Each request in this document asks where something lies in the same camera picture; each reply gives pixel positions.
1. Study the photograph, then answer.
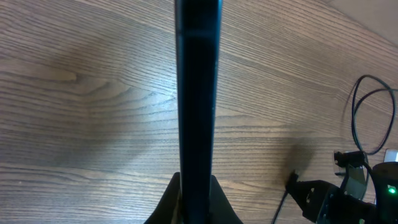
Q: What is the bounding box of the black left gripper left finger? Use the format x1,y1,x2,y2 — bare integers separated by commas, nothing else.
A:
144,172,181,224

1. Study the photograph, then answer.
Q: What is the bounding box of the black USB charging cable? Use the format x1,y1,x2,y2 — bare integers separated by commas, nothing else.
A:
271,74,397,224

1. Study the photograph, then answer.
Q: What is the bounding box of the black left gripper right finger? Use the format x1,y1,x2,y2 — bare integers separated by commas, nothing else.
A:
210,175,243,224

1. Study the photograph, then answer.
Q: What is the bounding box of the blue Galaxy smartphone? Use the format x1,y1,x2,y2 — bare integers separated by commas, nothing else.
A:
175,0,223,223

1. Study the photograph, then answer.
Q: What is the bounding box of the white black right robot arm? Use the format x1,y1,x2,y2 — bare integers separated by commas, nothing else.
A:
285,151,397,224

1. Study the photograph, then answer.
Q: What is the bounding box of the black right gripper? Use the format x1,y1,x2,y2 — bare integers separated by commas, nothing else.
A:
285,151,377,224

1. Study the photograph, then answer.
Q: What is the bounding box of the white power strip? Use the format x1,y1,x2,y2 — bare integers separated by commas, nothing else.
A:
384,149,398,162

